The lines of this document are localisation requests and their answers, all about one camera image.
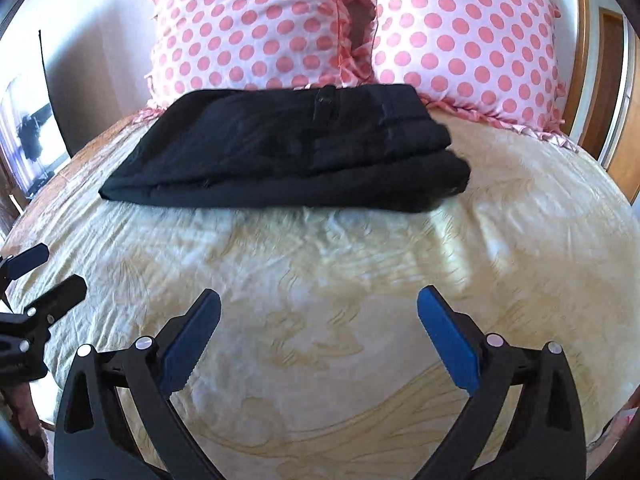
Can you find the black pants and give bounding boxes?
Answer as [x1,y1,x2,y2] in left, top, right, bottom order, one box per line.
[100,84,471,212]

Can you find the dark framed window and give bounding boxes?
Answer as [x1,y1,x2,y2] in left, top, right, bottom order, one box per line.
[1,32,70,200]

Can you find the cream patterned bed cover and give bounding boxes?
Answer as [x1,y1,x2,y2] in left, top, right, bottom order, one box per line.
[1,112,639,479]

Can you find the left pink polka dot pillow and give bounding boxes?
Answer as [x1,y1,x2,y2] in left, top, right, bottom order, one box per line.
[146,0,373,108]

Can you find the pink polka dot pillow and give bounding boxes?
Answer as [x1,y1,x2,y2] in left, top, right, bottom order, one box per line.
[146,0,373,108]
[371,0,573,148]

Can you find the right pink polka dot pillow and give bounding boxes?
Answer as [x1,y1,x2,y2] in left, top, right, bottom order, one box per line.
[371,0,573,148]

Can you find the wooden door frame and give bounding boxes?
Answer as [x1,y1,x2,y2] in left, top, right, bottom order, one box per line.
[563,0,639,203]

